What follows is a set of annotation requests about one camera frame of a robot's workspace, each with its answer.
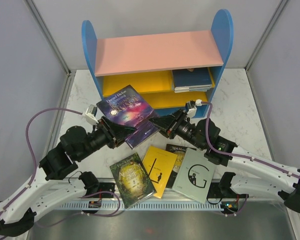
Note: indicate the aluminium frame rail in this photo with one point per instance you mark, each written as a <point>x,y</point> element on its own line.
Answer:
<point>106,189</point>

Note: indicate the purple Robinson Crusoe book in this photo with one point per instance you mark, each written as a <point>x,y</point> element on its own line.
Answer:
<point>127,107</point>

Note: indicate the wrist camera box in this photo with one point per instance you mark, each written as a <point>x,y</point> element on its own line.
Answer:
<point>191,107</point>
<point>90,114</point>

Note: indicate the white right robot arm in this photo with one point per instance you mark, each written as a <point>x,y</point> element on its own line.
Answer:
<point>271,179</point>

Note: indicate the green forest cover book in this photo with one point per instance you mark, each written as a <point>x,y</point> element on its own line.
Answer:
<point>132,180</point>

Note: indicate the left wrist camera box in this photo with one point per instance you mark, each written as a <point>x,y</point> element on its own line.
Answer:
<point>90,114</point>

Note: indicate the yellow book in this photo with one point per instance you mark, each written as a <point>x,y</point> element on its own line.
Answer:
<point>159,164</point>

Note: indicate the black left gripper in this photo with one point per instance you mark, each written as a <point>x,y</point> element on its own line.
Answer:
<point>116,133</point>

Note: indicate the black W.S. book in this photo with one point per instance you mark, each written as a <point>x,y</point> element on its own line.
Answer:
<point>180,151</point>

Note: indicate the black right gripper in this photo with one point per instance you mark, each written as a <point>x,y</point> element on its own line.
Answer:
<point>168,124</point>

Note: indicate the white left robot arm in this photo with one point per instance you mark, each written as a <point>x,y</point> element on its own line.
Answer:
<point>20,211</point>

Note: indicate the light blue book with barcode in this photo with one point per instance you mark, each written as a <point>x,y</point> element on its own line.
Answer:
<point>190,91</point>

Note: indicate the blue pink yellow bookshelf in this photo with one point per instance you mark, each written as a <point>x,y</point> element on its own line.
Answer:
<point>146,62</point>

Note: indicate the dark navy book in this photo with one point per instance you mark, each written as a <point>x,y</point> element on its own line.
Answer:
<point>198,78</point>

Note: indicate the white slotted cable duct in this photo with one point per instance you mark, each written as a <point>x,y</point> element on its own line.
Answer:
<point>147,205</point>

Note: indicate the teal ocean cover book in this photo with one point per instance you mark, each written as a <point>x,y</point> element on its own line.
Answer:
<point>193,88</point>

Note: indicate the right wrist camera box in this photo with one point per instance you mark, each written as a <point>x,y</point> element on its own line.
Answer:
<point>191,107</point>

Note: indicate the grey book with letter G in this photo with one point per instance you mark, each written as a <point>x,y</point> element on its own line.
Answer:
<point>195,176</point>

